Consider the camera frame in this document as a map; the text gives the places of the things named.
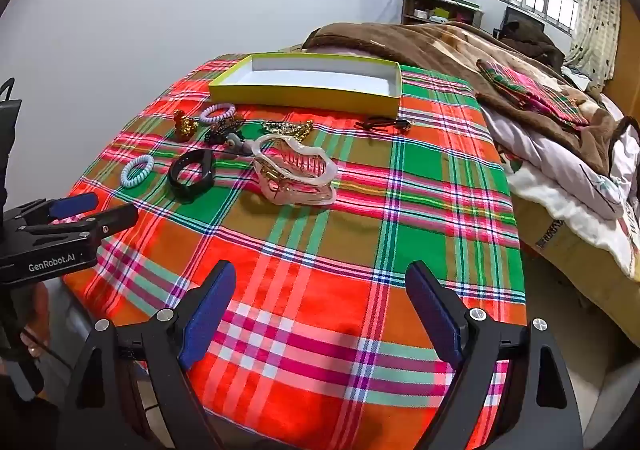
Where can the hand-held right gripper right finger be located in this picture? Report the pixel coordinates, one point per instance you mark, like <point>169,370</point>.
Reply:
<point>434,315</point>

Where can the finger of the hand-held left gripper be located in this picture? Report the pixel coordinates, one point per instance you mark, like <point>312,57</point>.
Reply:
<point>75,205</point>
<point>112,220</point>

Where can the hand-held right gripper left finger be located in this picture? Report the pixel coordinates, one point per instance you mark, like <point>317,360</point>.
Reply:
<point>210,317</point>

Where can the black wristband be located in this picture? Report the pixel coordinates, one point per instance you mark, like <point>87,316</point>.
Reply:
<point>175,178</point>

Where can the clear claw hair clip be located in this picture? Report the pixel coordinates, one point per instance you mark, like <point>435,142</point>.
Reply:
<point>300,195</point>

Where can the gold rhinestone hair clip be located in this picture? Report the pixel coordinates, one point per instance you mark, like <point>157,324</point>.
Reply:
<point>300,130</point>

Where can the white shallow tray box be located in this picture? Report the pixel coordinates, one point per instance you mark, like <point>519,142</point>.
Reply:
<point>300,99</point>

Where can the person's left hand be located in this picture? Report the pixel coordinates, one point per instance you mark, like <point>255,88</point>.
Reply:
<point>39,320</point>

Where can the grey hair clip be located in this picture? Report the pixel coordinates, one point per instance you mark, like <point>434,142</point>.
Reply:
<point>234,140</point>

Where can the white quilt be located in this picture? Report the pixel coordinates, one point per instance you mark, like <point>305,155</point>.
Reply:
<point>550,165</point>

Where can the folded plaid cloth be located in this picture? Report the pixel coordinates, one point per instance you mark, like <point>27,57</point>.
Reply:
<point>530,93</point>

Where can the brown blanket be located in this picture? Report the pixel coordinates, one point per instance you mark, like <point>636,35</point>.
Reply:
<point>425,45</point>

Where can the dark brown jacket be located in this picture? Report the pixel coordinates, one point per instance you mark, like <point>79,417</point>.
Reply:
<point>530,40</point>

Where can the wooden shelf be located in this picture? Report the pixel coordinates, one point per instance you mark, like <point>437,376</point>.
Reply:
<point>415,5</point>

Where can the wooden wardrobe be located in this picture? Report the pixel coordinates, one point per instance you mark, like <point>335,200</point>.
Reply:
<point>627,70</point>

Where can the black television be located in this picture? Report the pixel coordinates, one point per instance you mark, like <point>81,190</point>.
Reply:
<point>520,14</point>

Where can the patterned curtain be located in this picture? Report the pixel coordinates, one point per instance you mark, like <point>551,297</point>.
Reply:
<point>595,20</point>

